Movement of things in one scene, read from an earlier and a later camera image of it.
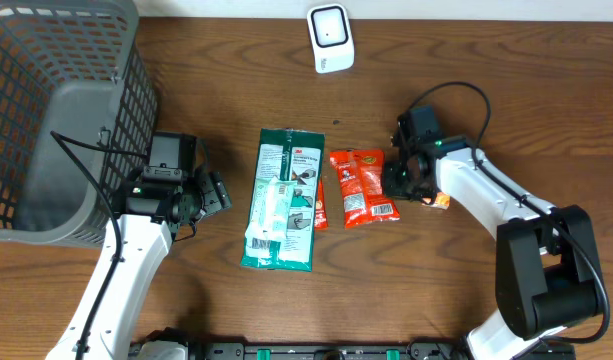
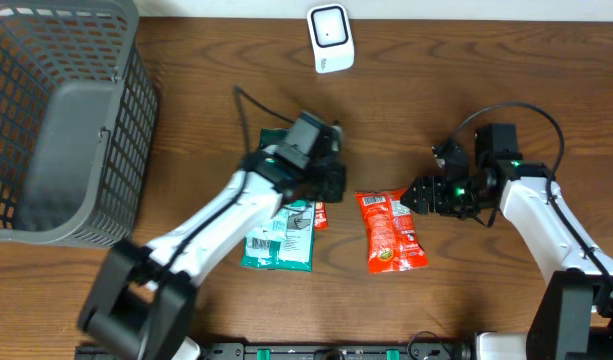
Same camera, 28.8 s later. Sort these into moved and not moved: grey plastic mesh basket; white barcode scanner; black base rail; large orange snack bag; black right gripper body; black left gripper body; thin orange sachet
Moved: black right gripper body; black left gripper body; large orange snack bag
Not moved: white barcode scanner; thin orange sachet; grey plastic mesh basket; black base rail
